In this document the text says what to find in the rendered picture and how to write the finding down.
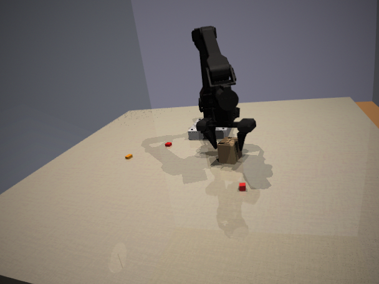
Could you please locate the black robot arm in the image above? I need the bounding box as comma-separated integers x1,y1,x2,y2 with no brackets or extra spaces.
191,26,240,120

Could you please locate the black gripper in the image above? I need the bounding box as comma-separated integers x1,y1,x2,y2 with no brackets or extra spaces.
196,105,256,151

